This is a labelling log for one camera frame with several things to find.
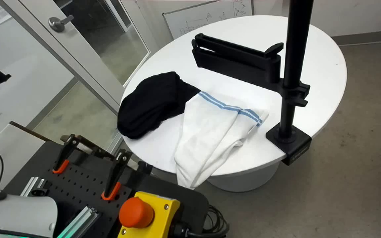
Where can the black garment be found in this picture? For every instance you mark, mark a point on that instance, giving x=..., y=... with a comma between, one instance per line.
x=154, y=101

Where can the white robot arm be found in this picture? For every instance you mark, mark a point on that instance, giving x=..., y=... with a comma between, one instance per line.
x=28, y=216

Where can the black clamp-on pole stand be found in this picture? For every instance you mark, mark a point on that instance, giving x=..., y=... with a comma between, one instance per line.
x=277, y=69

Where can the white towel with blue stripes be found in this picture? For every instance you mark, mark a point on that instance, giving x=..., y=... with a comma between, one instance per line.
x=212, y=130

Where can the black orange clamp right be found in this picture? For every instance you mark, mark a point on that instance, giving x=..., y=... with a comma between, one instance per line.
x=113, y=183

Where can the black orange clamp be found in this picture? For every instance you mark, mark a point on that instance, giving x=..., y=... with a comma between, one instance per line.
x=113, y=183
x=62, y=160

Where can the yellow emergency stop box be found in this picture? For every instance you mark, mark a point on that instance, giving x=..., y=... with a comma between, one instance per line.
x=147, y=216

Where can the black orange clamp left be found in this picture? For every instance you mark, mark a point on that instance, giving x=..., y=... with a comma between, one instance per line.
x=62, y=160

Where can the glass door with knob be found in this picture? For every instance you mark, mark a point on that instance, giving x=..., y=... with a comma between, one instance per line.
x=58, y=35

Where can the round white table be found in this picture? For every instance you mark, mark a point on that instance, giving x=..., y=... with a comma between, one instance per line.
x=257, y=160

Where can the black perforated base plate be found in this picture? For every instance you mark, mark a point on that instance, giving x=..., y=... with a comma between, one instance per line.
x=83, y=182

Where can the aluminium extrusion rail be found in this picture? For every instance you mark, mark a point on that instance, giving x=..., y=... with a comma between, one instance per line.
x=79, y=224

